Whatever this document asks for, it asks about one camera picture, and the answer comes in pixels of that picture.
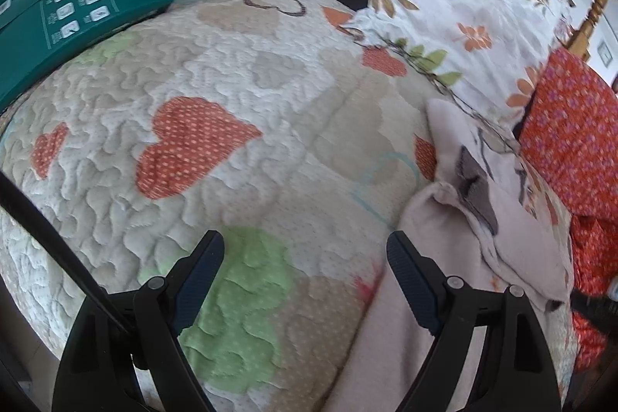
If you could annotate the red floral cloth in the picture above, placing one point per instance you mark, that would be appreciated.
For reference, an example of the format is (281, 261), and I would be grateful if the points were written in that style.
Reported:
(574, 137)

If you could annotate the green packaged bag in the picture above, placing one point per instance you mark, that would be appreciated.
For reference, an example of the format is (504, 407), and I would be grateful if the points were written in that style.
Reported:
(62, 6)

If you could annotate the floral print pillow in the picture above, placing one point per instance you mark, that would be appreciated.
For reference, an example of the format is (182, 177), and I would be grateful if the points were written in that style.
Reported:
(449, 6)

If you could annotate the heart-print quilted bedspread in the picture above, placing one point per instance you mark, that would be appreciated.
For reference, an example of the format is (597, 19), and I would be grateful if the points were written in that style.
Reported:
(203, 141)

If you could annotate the pale pink small garment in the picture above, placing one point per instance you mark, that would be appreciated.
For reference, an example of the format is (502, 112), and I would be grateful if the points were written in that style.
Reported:
(512, 228)

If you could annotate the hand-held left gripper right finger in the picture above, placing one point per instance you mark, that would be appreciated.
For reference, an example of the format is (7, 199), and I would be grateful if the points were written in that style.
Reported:
(411, 280)

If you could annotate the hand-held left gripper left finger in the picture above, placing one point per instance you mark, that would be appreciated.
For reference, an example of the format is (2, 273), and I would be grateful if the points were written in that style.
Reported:
(197, 278)

